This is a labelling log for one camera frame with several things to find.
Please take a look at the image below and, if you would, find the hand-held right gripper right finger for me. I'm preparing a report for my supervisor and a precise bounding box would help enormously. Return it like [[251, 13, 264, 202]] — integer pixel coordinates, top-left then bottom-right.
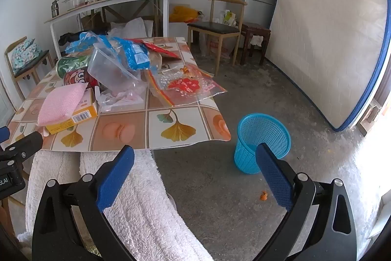
[[253, 143, 358, 261]]

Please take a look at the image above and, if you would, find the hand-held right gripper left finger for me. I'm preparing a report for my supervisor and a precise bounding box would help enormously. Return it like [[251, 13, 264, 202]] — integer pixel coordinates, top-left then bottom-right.
[[31, 145, 141, 261]]

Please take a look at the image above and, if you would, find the blue plastic wastebasket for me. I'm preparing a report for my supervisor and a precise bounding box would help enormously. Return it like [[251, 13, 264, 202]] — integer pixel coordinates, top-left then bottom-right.
[[234, 114, 291, 174]]

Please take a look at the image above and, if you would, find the pink sponge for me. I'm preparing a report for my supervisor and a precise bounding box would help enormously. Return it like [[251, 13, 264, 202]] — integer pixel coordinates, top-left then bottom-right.
[[37, 82, 89, 127]]

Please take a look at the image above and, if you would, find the white fluffy towel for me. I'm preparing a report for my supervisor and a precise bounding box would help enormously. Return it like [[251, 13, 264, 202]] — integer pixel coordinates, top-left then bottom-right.
[[17, 149, 214, 261]]

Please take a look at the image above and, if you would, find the yellow cardboard box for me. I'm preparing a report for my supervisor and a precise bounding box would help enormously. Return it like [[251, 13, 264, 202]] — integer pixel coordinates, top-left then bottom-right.
[[44, 88, 99, 136]]

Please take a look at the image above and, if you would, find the wooden chair dark seat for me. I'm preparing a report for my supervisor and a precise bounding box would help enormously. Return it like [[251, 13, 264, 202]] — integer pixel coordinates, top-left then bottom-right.
[[4, 36, 55, 101]]

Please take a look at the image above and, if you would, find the crumpled clear plastic bag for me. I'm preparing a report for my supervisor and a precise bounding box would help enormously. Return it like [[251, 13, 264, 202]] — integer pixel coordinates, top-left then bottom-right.
[[95, 87, 147, 112]]

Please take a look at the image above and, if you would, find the floral cushion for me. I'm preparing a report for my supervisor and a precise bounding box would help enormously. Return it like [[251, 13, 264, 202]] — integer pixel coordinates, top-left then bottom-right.
[[11, 38, 43, 73]]

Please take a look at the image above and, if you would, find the ginkgo leaf printed tablecloth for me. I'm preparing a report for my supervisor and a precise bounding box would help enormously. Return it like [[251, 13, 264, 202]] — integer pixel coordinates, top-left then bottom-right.
[[6, 36, 232, 154]]

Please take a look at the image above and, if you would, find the red white snack bag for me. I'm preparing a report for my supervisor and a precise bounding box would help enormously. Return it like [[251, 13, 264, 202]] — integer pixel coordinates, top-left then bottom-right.
[[63, 70, 92, 87]]

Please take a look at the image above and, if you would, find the green snack packet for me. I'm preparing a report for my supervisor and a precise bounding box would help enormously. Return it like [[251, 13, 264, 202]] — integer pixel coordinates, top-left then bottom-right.
[[56, 55, 92, 79]]

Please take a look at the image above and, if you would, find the clear plastic container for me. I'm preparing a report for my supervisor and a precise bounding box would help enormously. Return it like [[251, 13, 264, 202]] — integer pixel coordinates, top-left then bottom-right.
[[87, 42, 139, 93]]

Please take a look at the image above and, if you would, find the black cloth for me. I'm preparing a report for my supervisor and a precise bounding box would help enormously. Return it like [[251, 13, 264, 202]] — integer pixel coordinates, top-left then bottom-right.
[[58, 32, 81, 46]]

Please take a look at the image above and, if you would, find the blue white plastic bag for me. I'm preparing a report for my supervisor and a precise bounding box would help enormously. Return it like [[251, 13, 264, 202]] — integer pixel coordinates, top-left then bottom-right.
[[96, 35, 152, 72], [65, 32, 101, 55]]

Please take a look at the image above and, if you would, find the clear zip bag red print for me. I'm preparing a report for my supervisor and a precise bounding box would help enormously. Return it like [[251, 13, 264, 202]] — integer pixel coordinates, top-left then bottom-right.
[[150, 64, 228, 104]]

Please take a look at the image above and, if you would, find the woven sack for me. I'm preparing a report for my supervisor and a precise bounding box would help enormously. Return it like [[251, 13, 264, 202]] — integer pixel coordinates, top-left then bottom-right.
[[200, 33, 239, 58]]

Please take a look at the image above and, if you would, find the glass bowl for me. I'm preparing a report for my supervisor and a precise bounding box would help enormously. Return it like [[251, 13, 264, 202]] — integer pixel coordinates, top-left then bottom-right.
[[63, 0, 89, 11]]

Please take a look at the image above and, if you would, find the dark wooden stool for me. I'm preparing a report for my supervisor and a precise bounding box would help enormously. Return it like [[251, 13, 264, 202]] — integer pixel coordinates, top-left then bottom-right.
[[240, 22, 272, 66]]

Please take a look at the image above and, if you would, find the white mattress blue edge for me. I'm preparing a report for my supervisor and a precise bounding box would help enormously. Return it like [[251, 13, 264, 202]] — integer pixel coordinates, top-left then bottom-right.
[[264, 0, 391, 132]]

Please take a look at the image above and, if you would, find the wooden chair black seat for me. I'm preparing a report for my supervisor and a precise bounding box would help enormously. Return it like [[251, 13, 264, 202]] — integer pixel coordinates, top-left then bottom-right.
[[187, 0, 249, 76]]

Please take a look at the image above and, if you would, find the white green bag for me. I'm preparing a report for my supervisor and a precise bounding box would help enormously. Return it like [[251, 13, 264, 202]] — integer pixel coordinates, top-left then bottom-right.
[[220, 10, 237, 27]]

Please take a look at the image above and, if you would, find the yellow plastic bag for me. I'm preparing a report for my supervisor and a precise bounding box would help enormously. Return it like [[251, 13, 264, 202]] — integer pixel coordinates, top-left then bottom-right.
[[169, 6, 204, 23]]

